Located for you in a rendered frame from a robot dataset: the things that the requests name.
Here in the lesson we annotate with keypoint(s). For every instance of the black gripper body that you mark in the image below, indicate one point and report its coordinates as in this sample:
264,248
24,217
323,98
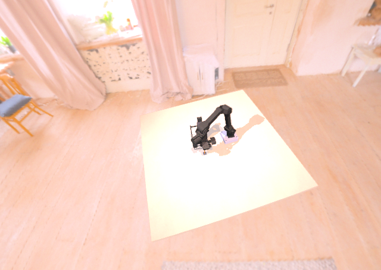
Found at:
212,141

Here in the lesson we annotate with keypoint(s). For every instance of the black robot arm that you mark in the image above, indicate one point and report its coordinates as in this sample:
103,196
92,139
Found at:
204,126

